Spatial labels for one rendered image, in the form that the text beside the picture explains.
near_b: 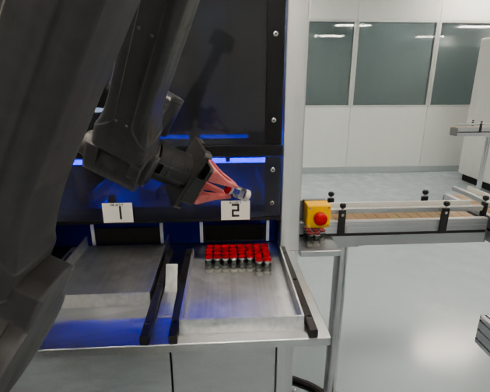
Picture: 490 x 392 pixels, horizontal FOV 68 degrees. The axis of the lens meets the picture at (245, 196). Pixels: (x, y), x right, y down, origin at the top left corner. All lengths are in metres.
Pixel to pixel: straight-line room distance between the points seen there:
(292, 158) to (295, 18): 0.36
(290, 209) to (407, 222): 0.45
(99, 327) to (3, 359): 0.64
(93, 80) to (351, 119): 5.84
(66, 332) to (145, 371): 0.55
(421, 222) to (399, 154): 5.03
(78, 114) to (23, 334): 0.13
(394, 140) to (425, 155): 0.59
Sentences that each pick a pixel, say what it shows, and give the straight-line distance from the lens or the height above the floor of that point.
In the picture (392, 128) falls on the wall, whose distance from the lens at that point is 6.26.
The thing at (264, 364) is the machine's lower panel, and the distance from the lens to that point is 1.38.
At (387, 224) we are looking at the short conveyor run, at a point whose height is 0.92.
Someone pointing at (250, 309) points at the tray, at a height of 0.88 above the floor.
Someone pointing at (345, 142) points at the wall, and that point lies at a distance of 6.01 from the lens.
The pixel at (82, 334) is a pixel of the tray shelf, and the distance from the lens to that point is 0.88.
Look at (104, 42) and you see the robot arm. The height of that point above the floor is 1.40.
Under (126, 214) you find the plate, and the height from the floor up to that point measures 1.02.
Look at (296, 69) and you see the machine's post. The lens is 1.04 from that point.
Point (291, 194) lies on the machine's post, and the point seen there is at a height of 1.07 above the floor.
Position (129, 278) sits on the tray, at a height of 0.88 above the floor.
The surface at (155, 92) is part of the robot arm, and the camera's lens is 0.37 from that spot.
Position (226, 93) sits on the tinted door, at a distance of 1.03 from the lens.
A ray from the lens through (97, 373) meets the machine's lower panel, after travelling 1.44.
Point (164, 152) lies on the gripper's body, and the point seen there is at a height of 1.28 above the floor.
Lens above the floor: 1.38
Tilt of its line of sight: 17 degrees down
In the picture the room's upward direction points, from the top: straight up
